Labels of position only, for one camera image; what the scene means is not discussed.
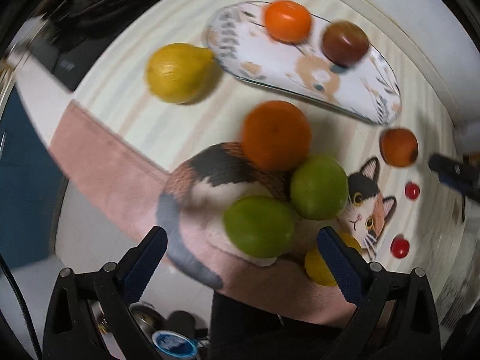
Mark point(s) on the red cherry tomato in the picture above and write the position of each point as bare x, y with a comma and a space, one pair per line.
400, 247
412, 191

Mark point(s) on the small yellow lemon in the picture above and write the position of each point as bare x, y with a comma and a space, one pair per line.
316, 267

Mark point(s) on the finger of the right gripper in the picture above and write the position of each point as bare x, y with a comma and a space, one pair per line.
463, 177

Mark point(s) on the black gas stove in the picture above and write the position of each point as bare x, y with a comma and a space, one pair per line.
77, 32

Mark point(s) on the green apple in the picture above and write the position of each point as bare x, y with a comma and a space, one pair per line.
260, 226
319, 188

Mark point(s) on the dark orange tangerine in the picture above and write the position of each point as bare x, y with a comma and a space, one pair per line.
398, 147

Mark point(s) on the large orange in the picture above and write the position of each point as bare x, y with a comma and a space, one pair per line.
276, 136

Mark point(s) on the striped cat print table mat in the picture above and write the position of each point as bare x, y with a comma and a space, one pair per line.
144, 162

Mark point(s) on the bright orange tangerine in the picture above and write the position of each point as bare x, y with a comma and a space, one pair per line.
287, 21

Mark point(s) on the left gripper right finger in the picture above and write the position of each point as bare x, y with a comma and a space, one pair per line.
395, 315

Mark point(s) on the floral oval ceramic plate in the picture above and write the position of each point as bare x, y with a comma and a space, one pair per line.
243, 48

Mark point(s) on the dark red apple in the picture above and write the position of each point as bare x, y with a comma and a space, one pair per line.
344, 43

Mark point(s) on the yellow pear-shaped lemon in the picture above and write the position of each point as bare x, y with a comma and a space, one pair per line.
180, 73

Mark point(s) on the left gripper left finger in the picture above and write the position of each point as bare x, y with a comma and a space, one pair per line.
71, 330

